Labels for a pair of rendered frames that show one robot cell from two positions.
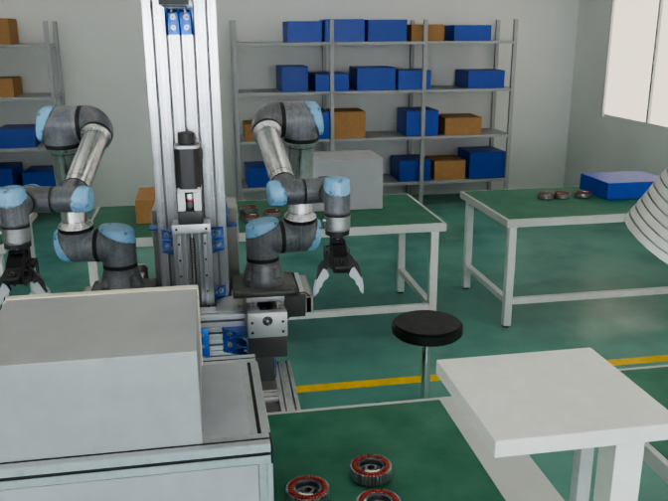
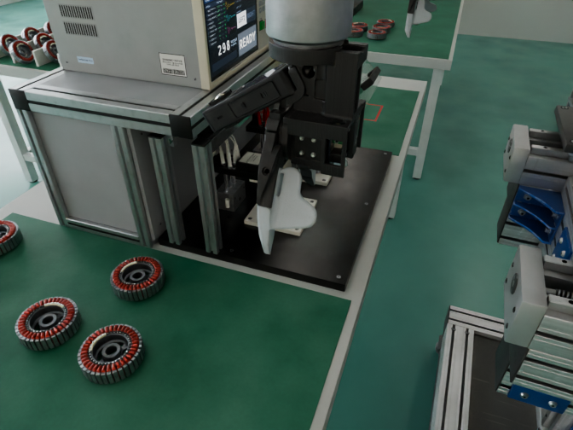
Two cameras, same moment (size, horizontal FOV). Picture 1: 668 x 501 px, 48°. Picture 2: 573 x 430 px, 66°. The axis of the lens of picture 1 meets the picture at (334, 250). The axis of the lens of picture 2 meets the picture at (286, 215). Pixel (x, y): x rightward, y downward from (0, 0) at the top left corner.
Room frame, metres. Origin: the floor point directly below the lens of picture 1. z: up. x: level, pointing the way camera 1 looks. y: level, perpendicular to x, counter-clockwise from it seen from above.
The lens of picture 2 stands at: (2.30, -0.38, 1.46)
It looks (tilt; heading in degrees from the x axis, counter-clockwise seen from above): 36 degrees down; 120
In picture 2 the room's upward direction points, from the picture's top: straight up
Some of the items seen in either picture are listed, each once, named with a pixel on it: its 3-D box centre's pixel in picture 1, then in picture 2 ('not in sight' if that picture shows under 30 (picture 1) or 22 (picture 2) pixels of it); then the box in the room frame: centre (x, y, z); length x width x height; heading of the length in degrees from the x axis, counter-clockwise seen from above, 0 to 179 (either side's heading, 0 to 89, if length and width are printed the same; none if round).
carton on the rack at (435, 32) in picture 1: (422, 32); not in sight; (8.43, -0.97, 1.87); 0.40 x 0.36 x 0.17; 9
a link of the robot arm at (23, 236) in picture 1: (15, 235); not in sight; (1.99, 0.88, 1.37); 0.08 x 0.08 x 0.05
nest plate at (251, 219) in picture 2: not in sight; (281, 211); (1.82, 0.43, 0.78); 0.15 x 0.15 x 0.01; 10
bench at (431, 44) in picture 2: not in sight; (372, 66); (1.20, 2.86, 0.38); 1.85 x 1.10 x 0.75; 100
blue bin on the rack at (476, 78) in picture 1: (479, 78); not in sight; (8.54, -1.63, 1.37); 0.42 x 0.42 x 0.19; 11
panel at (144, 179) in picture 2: not in sight; (211, 127); (1.55, 0.51, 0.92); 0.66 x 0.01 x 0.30; 100
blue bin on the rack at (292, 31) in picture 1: (301, 31); not in sight; (8.20, 0.32, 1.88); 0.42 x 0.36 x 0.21; 10
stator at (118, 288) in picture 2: (307, 492); (138, 277); (1.67, 0.07, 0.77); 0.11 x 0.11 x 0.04
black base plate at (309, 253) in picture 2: not in sight; (292, 192); (1.79, 0.55, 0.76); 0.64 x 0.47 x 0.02; 100
